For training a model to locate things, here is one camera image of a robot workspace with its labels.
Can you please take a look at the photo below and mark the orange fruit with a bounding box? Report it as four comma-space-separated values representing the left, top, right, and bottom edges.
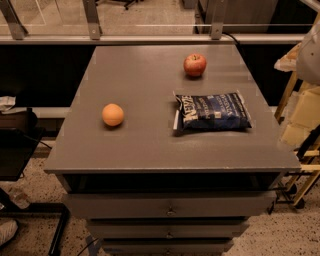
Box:
102, 104, 124, 127

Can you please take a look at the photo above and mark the blue chip bag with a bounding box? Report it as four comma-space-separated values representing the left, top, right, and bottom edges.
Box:
173, 92, 252, 131

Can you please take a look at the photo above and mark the black side table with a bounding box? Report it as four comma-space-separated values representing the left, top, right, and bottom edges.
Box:
0, 108, 70, 256

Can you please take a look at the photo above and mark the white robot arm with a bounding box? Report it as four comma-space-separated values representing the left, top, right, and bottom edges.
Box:
296, 22, 320, 86

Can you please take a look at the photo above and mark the white shoe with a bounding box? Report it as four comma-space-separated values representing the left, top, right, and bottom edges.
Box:
0, 219, 18, 247

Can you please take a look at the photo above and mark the metal railing with glass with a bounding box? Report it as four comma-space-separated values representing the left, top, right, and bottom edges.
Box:
0, 0, 319, 45

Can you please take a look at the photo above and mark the red apple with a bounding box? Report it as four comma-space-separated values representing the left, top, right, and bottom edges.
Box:
183, 53, 207, 77

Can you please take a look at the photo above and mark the grey drawer cabinet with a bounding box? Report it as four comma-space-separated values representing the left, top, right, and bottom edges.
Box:
45, 45, 299, 256

